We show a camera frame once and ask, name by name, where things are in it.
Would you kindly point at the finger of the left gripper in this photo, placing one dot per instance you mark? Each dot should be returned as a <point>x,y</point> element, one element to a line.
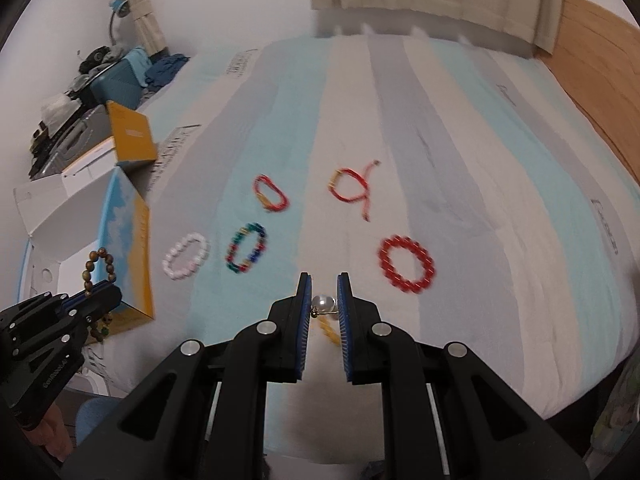
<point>99,297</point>
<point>86,317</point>

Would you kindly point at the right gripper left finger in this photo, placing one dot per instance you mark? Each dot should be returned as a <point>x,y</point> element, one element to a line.
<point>271,350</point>

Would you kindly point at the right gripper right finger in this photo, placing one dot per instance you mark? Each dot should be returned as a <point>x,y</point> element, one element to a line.
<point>377,353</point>

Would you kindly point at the person's left hand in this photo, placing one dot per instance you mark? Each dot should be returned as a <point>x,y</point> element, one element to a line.
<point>51,433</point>

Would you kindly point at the white cardboard box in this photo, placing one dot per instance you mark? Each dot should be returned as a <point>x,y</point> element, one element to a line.
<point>93,204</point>

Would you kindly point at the grey suitcase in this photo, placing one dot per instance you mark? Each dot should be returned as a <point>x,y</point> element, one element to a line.
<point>86,133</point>

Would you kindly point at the striped bed sheet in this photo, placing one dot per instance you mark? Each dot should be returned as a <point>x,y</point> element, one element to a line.
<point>461,190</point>

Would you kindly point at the white plastic bag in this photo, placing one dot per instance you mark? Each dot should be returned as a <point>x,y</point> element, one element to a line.
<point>58,107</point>

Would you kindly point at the teal suitcase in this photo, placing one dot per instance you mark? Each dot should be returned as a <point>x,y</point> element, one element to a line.
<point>124,81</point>

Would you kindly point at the blue cloth pile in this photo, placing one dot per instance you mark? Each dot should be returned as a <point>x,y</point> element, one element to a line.
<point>163,71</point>

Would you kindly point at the dark clothes pile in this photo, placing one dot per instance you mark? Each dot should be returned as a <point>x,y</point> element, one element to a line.
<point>100,56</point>

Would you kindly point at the blue desk lamp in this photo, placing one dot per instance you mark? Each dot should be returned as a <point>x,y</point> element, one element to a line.
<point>120,9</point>

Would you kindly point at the wooden headboard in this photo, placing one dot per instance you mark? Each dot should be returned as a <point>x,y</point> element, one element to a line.
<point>596,60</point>

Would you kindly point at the red cord bracelet gold tube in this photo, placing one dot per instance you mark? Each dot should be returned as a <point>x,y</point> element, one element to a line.
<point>269,195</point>

